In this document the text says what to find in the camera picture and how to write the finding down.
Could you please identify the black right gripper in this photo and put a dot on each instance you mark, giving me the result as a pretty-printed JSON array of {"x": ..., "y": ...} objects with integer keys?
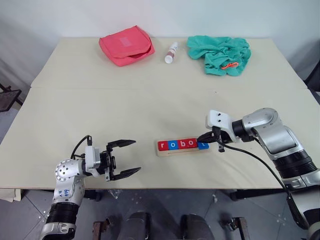
[{"x": 222, "y": 136}]

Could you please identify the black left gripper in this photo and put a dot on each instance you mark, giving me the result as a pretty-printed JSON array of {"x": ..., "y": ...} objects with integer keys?
[{"x": 107, "y": 163}]

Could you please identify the blue letter t block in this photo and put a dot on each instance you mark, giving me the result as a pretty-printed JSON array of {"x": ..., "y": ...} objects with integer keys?
[{"x": 203, "y": 146}]

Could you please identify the red letter o block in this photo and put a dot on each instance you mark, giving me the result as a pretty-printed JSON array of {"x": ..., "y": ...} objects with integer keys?
[{"x": 192, "y": 143}]

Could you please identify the red letter b block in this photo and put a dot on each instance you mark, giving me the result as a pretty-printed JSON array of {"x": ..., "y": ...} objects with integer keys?
[{"x": 182, "y": 144}]

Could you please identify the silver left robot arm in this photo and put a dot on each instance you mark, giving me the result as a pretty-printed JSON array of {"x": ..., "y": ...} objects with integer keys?
[{"x": 66, "y": 172}]

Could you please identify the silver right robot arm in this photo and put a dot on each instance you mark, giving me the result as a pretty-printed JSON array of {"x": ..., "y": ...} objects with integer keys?
[{"x": 277, "y": 137}]

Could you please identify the wooden letter tray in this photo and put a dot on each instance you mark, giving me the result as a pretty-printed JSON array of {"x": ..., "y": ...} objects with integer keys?
[{"x": 182, "y": 153}]

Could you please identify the blue letter o block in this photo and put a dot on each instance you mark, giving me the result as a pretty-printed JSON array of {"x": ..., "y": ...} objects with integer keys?
[{"x": 173, "y": 145}]

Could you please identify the red letter r block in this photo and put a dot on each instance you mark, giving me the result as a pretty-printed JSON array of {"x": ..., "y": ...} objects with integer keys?
[{"x": 163, "y": 146}]

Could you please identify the clear plastic wrap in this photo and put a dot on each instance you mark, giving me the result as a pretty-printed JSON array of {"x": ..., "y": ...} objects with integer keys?
[{"x": 115, "y": 194}]

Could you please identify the black table leg with caster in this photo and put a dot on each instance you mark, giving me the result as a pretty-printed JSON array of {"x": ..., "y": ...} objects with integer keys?
[{"x": 93, "y": 195}]

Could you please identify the crumpled green cloth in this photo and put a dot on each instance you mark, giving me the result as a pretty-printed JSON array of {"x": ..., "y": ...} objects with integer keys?
[{"x": 212, "y": 50}]

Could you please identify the small white pink bottle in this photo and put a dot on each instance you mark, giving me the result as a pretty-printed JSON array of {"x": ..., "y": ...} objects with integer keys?
[{"x": 171, "y": 53}]

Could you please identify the pink fabric pouch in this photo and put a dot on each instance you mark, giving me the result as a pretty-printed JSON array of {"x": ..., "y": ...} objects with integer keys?
[{"x": 122, "y": 45}]

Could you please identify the cream box under table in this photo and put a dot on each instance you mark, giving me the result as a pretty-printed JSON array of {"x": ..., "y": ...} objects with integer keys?
[{"x": 10, "y": 195}]

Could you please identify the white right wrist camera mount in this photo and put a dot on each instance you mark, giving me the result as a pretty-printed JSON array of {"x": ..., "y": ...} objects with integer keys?
[{"x": 220, "y": 120}]

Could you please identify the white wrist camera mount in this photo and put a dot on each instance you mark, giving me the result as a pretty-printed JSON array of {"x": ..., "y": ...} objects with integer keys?
[
  {"x": 220, "y": 120},
  {"x": 91, "y": 157}
]

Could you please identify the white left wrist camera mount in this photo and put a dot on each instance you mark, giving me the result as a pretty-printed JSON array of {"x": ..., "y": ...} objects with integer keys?
[{"x": 91, "y": 157}]

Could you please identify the rusty metal bracket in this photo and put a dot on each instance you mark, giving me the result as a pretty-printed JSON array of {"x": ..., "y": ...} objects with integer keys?
[
  {"x": 240, "y": 227},
  {"x": 100, "y": 230}
]

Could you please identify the black frame beside table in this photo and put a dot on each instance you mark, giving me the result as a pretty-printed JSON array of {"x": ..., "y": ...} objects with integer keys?
[{"x": 313, "y": 85}]

